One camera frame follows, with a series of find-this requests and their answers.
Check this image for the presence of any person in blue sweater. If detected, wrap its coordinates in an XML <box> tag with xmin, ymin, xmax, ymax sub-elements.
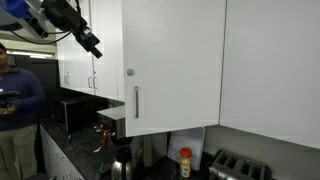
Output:
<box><xmin>0</xmin><ymin>42</ymin><xmax>47</xmax><ymax>180</ymax></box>

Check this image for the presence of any silver four slot toaster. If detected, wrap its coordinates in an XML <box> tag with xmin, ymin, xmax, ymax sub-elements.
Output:
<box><xmin>208</xmin><ymin>149</ymin><xmax>273</xmax><ymax>180</ymax></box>

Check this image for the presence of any red faucet lever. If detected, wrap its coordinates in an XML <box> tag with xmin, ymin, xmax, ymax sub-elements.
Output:
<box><xmin>100</xmin><ymin>129</ymin><xmax>112</xmax><ymax>148</ymax></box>

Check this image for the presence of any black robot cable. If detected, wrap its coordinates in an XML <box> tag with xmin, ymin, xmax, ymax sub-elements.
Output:
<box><xmin>9</xmin><ymin>29</ymin><xmax>73</xmax><ymax>46</ymax></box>

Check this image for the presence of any steel coffee carafe black lid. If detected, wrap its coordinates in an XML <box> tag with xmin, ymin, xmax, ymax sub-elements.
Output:
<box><xmin>110</xmin><ymin>145</ymin><xmax>138</xmax><ymax>180</ymax></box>

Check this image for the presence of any black microwave oven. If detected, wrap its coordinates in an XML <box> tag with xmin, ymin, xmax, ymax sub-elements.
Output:
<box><xmin>50</xmin><ymin>96</ymin><xmax>110</xmax><ymax>134</ymax></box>

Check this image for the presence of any fluorescent ceiling light strip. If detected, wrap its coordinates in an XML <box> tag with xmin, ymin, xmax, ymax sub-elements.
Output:
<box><xmin>6</xmin><ymin>49</ymin><xmax>54</xmax><ymax>60</ymax></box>

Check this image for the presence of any white paper sheet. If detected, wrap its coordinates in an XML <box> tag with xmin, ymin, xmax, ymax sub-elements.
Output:
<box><xmin>166</xmin><ymin>126</ymin><xmax>207</xmax><ymax>172</ymax></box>

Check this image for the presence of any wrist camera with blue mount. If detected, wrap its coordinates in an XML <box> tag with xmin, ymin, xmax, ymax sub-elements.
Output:
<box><xmin>0</xmin><ymin>0</ymin><xmax>50</xmax><ymax>39</ymax></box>

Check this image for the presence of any white cabinet door with lock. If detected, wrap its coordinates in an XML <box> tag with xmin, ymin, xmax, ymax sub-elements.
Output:
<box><xmin>121</xmin><ymin>0</ymin><xmax>228</xmax><ymax>138</ymax></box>

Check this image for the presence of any spice bottle with red cap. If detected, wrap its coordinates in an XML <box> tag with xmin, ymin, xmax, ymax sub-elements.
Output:
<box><xmin>179</xmin><ymin>147</ymin><xmax>193</xmax><ymax>179</ymax></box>

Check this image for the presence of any black tripod mounted device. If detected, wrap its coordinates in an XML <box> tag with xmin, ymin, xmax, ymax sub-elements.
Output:
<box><xmin>0</xmin><ymin>89</ymin><xmax>21</xmax><ymax>122</ymax></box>

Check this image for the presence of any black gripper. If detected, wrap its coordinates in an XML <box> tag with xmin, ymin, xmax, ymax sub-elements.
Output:
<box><xmin>41</xmin><ymin>0</ymin><xmax>103</xmax><ymax>59</ymax></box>

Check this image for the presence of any white base cabinet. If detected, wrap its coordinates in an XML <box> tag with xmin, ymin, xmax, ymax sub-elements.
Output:
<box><xmin>39</xmin><ymin>124</ymin><xmax>85</xmax><ymax>180</ymax></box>

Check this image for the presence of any steel commercial coffee machine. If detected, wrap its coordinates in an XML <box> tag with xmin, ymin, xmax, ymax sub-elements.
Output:
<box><xmin>96</xmin><ymin>105</ymin><xmax>168</xmax><ymax>169</ymax></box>

